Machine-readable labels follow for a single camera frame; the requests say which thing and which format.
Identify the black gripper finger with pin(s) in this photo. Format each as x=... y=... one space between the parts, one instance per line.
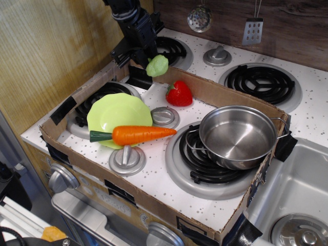
x=123 y=52
x=142 y=56

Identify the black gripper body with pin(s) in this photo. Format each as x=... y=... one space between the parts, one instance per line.
x=140 y=31

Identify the light green toy broccoli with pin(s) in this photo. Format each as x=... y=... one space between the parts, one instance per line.
x=157 y=66

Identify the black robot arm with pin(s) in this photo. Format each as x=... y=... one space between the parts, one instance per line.
x=119 y=7

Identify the stainless steel pan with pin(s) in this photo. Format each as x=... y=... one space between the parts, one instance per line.
x=238 y=137

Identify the rear left black burner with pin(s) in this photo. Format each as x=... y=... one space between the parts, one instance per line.
x=176 y=52

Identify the black burner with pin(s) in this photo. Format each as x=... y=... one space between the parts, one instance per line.
x=189 y=166
x=77 y=119
x=270 y=83
x=176 y=52

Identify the red toy strawberry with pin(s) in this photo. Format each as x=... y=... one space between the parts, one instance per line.
x=179 y=94

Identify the light green plastic plate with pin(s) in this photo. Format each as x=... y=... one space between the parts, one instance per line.
x=118 y=109

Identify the hanging silver strainer ladle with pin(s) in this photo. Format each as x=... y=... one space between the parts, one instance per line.
x=200 y=18

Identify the silver knob middle stovetop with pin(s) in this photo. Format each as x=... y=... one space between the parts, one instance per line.
x=165 y=117

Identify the silver knob stovetop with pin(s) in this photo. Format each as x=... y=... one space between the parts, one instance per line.
x=127 y=161
x=217 y=57
x=165 y=117

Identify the silver knob rear stovetop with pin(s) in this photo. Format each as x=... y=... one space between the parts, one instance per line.
x=217 y=57

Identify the front left black burner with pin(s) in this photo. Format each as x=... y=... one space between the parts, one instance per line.
x=77 y=119

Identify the orange toy carrot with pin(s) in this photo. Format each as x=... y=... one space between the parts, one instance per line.
x=131 y=135

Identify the silver knob front stovetop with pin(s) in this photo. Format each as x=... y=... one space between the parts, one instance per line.
x=127 y=161

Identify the hanging silver slotted spatula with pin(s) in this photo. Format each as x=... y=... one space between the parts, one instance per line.
x=253 y=27

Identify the front right black burner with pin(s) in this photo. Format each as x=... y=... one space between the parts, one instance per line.
x=189 y=166

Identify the rear right black burner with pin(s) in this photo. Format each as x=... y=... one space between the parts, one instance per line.
x=270 y=83

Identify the brown cardboard fence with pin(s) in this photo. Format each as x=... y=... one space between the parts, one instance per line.
x=152 y=191

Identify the silver left oven knob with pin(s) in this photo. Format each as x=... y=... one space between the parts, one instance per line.
x=61 y=179

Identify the silver oven knob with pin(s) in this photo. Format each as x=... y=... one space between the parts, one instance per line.
x=61 y=179
x=162 y=236

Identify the black device left edge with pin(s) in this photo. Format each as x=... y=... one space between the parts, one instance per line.
x=12 y=187

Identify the silver right oven knob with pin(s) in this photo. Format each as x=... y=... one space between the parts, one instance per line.
x=162 y=236

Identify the orange object lower left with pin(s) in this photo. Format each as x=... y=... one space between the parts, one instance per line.
x=52 y=234

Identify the silver toy sink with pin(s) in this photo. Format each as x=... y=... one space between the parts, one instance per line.
x=296 y=186

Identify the silver sink drain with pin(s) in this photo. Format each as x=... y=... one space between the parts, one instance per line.
x=298 y=229

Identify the silver oven door handle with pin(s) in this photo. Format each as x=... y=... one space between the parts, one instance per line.
x=88 y=218

